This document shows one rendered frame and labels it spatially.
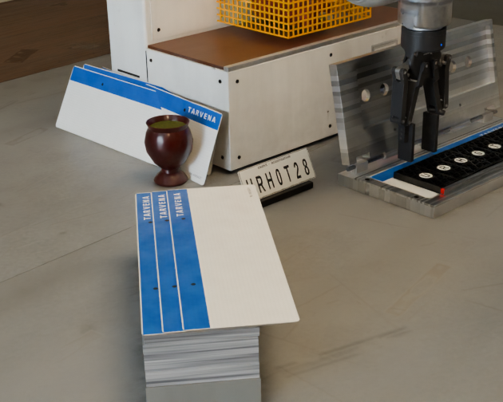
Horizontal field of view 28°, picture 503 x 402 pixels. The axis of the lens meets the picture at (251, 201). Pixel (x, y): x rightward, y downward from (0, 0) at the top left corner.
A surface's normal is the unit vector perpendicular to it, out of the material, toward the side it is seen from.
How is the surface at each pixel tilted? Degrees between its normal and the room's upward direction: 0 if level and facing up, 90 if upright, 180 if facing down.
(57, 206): 0
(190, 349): 90
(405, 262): 0
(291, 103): 90
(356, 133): 79
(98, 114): 63
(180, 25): 90
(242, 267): 0
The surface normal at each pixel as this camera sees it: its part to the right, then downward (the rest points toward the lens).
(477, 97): 0.66, 0.10
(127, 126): -0.64, -0.15
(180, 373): 0.12, 0.39
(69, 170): -0.02, -0.92
